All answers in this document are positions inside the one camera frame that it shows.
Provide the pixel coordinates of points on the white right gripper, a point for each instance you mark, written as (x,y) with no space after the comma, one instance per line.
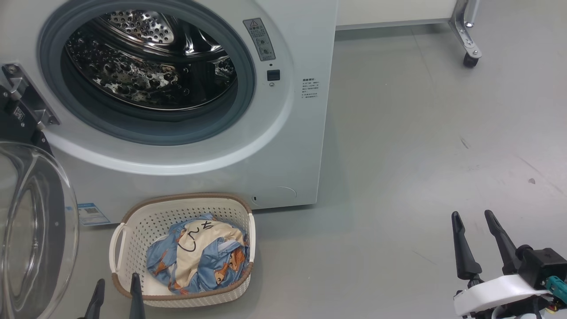
(496,292)

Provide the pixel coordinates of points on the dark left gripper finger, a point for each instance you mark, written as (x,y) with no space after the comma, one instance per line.
(97,305)
(136,301)

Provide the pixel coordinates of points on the blue cartoon print garment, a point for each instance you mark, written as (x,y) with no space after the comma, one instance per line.
(199,252)

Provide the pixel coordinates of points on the black round glass washer door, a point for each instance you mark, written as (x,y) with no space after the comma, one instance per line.
(40,230)

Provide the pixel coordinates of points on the white perforated basket brown rim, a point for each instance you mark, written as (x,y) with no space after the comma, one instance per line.
(137,221)

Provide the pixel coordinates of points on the grey rubber door gasket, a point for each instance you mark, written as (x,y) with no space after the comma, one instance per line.
(133,128)

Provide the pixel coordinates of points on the white front-load washing machine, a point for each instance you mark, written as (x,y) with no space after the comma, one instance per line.
(292,155)

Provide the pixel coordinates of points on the blue energy label sticker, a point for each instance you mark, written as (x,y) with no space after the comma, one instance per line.
(93,214)

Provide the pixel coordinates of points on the stainless steel washer drum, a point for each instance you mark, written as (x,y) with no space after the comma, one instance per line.
(133,79)

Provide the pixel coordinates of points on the white board panel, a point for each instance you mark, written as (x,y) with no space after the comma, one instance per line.
(394,11)

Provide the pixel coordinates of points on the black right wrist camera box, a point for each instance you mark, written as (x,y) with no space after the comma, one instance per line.
(545,266)

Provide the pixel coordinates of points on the metal frame leg with caster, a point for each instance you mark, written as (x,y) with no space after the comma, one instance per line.
(465,31)

